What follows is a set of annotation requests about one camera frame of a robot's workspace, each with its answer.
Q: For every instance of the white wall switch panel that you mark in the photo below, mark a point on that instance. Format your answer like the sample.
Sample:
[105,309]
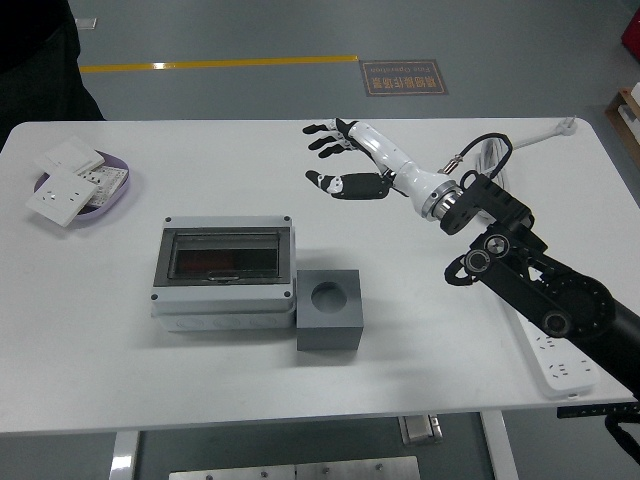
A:
[67,157]

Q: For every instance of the red box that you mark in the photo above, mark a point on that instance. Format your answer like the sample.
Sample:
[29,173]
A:
[632,35]

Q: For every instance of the grey junction box clear lid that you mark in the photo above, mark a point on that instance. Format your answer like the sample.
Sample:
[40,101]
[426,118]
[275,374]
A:
[225,320]

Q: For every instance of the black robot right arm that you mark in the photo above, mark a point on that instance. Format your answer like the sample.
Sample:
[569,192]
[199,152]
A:
[520,295]

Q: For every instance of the person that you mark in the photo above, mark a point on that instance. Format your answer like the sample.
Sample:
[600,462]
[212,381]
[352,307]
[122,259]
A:
[35,60]

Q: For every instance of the white table left leg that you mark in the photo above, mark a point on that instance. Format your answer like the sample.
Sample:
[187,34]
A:
[124,455]

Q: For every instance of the grey cube with round hole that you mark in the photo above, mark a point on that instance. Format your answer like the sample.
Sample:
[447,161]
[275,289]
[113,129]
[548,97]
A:
[325,337]

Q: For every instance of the white multi-hole socket panel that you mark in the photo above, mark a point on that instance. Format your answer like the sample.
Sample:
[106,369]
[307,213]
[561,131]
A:
[107,182]

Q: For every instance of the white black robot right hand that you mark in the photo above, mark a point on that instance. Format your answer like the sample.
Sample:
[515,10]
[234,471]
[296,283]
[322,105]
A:
[395,160]

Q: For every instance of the white five-hole wall socket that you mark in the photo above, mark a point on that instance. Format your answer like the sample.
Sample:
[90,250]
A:
[57,200]

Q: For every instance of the wooden crate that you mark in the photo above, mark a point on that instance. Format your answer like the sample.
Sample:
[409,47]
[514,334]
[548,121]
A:
[625,132]

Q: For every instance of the black table control panel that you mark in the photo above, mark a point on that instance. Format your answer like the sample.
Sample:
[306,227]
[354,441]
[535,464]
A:
[585,411]

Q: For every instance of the large steel floor plate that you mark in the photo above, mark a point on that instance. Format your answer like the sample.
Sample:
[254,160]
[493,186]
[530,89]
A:
[295,470]

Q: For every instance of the white power strip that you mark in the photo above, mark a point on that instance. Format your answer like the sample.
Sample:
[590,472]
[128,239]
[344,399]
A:
[565,370]

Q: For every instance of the purple tray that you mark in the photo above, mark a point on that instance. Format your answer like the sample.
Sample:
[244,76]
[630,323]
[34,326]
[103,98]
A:
[107,209]

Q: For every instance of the small square metal floor plate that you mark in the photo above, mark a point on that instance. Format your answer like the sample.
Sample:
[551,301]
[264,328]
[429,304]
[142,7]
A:
[86,23]

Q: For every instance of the white table right leg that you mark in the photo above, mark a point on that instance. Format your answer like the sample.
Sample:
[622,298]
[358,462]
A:
[500,445]

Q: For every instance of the hinged metal floor socket box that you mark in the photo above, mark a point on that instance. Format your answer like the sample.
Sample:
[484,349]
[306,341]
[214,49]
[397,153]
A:
[420,430]

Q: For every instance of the white table leg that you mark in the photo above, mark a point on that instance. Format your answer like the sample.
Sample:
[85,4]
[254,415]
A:
[124,455]
[500,445]

